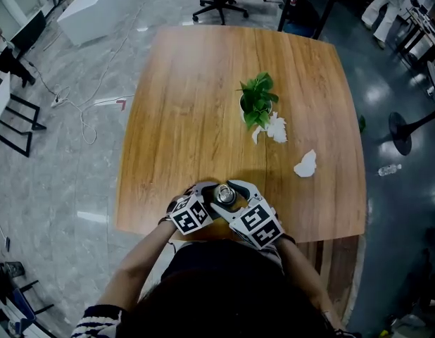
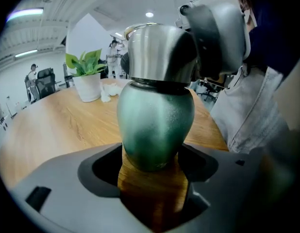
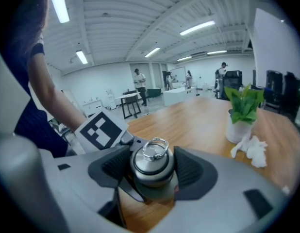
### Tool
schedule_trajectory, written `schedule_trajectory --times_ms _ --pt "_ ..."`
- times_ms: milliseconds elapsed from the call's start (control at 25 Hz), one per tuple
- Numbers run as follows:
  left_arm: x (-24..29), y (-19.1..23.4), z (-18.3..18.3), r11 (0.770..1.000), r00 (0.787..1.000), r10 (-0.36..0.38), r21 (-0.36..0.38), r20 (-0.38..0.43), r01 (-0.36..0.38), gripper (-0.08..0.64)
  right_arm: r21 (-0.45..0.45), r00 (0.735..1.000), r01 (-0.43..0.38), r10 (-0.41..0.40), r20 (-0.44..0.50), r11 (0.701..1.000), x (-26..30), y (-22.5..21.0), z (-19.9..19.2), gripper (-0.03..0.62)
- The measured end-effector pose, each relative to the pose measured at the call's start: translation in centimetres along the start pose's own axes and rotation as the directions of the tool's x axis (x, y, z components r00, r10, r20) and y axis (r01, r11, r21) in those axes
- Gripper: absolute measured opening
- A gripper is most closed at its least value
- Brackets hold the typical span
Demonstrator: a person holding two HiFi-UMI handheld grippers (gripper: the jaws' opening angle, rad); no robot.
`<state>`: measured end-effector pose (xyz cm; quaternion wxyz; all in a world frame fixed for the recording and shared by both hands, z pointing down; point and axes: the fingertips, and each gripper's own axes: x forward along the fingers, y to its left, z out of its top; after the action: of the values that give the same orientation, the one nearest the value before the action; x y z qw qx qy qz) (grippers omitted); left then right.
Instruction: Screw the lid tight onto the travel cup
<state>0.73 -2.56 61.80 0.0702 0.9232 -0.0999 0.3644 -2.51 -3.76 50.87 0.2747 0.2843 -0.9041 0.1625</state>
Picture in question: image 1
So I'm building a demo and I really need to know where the person's left hand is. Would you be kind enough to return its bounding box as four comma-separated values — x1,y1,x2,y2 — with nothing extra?
166,184,196,215

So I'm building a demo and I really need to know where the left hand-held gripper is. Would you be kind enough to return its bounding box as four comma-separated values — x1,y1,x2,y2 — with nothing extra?
168,181,222,237

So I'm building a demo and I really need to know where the small white tissue strip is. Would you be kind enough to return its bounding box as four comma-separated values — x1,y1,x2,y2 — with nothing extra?
251,125,266,145

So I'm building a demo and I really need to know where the clear plastic bottle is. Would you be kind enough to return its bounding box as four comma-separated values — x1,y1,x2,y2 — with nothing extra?
377,163,403,177

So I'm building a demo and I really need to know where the metal cylindrical bottle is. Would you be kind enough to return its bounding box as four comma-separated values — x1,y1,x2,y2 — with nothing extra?
213,184,237,208

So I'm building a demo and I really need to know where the striped black and white sleeve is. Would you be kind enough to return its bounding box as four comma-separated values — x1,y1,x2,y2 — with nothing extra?
70,304,123,338

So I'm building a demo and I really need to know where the white cabinet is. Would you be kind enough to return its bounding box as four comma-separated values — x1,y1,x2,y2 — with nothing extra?
56,0,141,46

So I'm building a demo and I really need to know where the white cable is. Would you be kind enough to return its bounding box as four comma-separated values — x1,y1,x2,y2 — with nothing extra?
50,0,141,146

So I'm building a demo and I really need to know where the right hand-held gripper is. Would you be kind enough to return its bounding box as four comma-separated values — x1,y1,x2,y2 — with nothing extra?
208,179,285,251

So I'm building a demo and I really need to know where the person's left forearm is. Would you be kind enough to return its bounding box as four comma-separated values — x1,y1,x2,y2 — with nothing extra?
97,222,176,308

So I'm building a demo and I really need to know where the black fan stand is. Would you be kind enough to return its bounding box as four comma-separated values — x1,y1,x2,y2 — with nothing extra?
388,106,435,157

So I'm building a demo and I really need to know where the green plant in white pot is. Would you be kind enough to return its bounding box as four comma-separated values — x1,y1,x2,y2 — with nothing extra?
237,71,280,132

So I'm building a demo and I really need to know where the black desk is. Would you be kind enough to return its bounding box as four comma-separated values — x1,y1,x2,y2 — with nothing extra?
263,0,340,40

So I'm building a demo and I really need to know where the large crumpled white tissue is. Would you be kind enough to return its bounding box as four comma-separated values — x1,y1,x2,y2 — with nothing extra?
265,111,288,144

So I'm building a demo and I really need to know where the person's black top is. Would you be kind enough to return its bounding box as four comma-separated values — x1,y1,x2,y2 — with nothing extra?
160,239,285,284

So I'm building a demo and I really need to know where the person's right forearm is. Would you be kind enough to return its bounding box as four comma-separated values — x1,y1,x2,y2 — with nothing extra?
275,236,340,325

